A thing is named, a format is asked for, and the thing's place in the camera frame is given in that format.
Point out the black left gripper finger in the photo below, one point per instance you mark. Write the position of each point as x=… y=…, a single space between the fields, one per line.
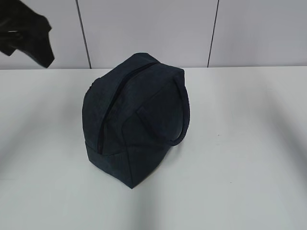
x=23 y=29

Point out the dark blue lunch bag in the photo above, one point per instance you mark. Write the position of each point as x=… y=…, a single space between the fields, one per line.
x=133 y=115

